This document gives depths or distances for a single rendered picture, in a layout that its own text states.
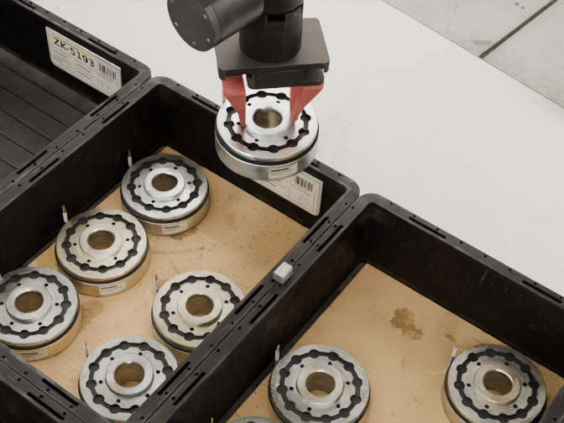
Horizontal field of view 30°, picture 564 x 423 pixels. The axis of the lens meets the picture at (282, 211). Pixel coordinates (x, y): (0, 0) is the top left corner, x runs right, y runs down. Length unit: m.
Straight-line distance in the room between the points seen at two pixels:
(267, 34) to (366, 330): 0.38
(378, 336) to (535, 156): 0.50
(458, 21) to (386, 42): 1.22
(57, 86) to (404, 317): 0.56
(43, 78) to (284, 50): 0.55
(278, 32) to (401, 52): 0.76
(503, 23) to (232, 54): 2.01
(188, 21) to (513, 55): 2.01
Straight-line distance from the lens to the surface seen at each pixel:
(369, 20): 1.73
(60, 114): 1.38
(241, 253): 1.21
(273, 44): 0.94
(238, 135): 1.04
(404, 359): 1.14
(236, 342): 1.02
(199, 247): 1.22
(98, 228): 1.20
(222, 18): 0.86
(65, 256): 1.18
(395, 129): 1.55
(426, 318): 1.18
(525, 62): 2.82
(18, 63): 1.47
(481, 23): 2.91
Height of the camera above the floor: 1.78
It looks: 49 degrees down
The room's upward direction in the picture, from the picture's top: 4 degrees clockwise
